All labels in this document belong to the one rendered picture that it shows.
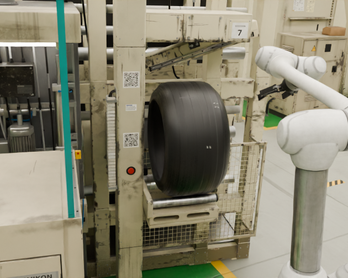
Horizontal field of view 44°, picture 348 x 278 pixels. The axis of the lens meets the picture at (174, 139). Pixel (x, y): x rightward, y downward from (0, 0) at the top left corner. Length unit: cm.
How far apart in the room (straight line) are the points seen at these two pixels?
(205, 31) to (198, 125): 57
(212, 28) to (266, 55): 54
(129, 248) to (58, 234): 101
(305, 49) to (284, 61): 461
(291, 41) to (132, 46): 475
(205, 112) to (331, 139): 74
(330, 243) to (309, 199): 233
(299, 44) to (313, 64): 453
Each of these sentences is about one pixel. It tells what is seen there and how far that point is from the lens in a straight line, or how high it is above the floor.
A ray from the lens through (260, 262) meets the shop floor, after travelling 334.
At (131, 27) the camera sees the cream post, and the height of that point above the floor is 174.
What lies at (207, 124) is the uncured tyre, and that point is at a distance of 191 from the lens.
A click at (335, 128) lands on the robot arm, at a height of 154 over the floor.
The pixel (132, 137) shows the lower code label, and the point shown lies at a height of 124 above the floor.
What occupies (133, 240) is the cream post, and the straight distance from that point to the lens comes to 228.
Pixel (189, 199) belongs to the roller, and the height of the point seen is 91.
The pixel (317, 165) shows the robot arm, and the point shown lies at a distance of 137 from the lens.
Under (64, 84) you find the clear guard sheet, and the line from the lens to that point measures 116.
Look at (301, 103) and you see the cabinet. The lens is 661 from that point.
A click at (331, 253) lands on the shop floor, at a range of 362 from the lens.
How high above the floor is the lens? 194
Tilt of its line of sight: 21 degrees down
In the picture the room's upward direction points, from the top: 2 degrees clockwise
